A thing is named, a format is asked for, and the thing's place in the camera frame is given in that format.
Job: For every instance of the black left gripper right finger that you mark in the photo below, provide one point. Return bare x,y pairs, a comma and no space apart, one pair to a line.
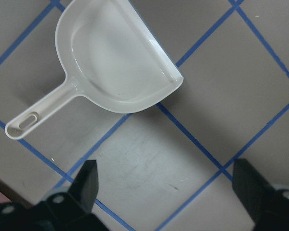
266,204

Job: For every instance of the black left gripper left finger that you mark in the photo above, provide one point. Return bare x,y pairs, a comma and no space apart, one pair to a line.
75,200

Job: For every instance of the white plastic dustpan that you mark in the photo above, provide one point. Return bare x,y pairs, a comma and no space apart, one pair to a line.
110,57

